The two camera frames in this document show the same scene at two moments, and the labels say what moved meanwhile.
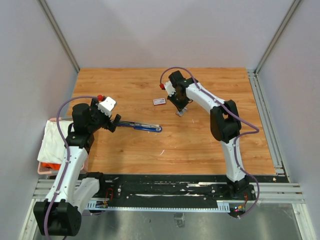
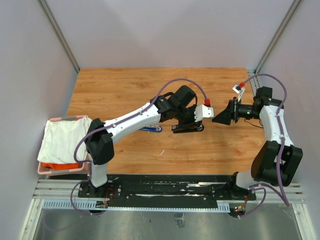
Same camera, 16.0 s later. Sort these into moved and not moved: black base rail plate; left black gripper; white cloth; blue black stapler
Moved: left black gripper
Not moved: black base rail plate; blue black stapler; white cloth
